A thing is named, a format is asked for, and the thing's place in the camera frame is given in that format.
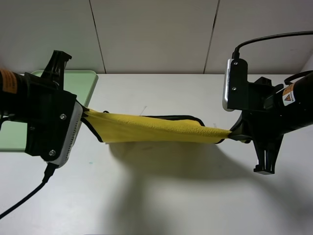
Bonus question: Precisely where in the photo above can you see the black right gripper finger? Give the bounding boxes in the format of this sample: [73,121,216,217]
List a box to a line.
[253,137,281,174]
[228,115,251,143]

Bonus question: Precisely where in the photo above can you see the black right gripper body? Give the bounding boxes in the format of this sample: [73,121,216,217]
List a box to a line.
[241,77,284,147]

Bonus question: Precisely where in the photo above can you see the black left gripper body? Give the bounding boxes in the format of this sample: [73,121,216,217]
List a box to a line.
[24,73,76,137]

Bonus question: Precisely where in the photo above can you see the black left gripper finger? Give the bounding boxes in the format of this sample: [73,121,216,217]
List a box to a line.
[41,50,72,90]
[74,100,89,122]

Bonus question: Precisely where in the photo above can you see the yellow towel with black trim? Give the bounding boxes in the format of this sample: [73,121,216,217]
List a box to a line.
[84,109,231,143]

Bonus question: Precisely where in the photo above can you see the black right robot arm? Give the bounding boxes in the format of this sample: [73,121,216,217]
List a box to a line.
[228,70,313,175]

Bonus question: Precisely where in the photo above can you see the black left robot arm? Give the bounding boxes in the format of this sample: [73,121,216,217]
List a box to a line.
[0,50,84,142]

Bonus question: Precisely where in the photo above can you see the light green plastic tray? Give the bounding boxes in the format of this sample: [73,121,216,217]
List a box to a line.
[0,70,98,152]

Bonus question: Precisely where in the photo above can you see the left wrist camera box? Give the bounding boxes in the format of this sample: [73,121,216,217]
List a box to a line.
[24,94,83,169]

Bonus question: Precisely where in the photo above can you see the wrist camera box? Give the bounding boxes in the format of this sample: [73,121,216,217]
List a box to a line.
[24,94,83,169]
[222,59,248,112]

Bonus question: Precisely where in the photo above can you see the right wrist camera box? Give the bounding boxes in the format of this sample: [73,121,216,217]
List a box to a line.
[222,59,248,112]

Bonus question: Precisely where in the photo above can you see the black right camera cable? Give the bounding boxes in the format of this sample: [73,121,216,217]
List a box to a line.
[231,30,313,60]

